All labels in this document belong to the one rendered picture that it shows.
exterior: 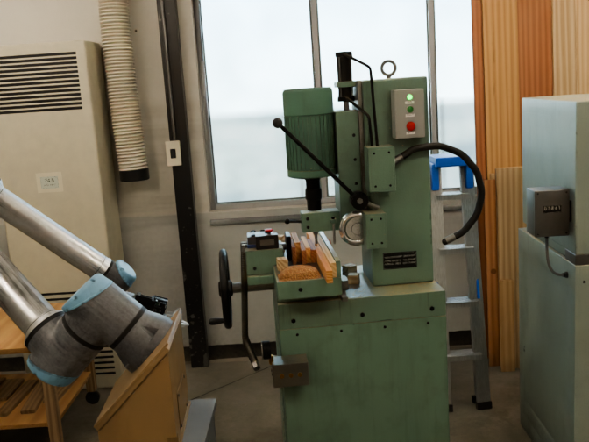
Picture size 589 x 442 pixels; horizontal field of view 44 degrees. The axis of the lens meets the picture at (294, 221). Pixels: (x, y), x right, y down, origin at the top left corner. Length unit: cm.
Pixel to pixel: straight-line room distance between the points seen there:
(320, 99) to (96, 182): 164
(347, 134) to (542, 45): 173
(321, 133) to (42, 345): 112
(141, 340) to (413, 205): 104
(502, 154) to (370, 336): 168
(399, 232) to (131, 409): 109
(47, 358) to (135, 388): 30
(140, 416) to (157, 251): 212
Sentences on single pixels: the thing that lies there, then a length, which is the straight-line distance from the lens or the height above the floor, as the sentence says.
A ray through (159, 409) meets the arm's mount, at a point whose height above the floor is 68.
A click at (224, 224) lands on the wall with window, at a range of 403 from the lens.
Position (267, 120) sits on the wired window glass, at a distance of 403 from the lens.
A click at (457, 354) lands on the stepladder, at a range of 346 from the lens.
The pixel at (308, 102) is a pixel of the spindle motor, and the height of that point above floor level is 146.
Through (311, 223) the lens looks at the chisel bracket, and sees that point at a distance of 260.
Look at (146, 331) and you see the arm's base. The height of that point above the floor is 86.
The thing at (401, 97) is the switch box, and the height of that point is 145.
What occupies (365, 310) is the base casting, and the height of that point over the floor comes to 76.
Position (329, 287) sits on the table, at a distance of 238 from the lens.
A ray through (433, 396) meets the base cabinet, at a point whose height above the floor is 42.
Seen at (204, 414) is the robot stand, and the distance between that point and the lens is 233.
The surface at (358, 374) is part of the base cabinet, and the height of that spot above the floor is 53.
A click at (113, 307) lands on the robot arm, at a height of 94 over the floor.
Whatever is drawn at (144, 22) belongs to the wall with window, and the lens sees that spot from 404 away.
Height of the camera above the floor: 152
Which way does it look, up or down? 11 degrees down
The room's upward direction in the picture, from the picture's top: 4 degrees counter-clockwise
